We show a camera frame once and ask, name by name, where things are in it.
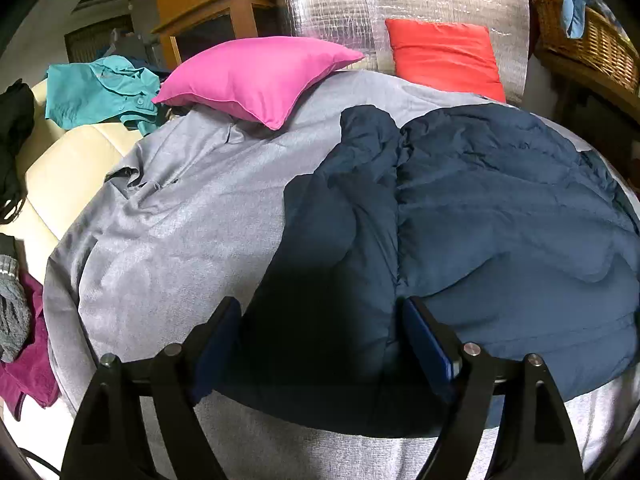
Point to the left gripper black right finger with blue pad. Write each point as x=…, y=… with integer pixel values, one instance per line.
x=535, y=438

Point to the pink pillow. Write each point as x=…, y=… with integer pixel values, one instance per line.
x=255, y=79

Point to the wooden side table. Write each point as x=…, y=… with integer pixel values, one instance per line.
x=594, y=107

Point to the silver foil insulation mat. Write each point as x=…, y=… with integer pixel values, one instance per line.
x=360, y=25

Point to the black garment on sofa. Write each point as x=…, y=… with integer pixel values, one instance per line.
x=17, y=121

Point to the grey knit sweater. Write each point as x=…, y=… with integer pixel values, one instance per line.
x=15, y=314

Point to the grey bed sheet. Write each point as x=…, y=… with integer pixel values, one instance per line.
x=195, y=213

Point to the teal shirt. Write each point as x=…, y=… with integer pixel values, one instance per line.
x=109, y=89

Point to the orange wooden pillar cabinet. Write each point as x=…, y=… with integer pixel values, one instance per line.
x=191, y=26

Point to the magenta garment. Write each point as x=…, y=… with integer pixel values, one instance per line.
x=30, y=375

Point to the wicker basket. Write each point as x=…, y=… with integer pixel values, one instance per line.
x=600, y=47

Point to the navy blue puffer jacket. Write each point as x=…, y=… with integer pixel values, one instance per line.
x=507, y=233

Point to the cream leather sofa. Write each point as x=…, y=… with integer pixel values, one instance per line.
x=61, y=171

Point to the light blue cloth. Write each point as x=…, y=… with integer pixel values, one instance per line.
x=573, y=18

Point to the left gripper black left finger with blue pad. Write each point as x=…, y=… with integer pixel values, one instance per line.
x=108, y=439

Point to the red pillow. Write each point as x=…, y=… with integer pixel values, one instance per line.
x=453, y=57

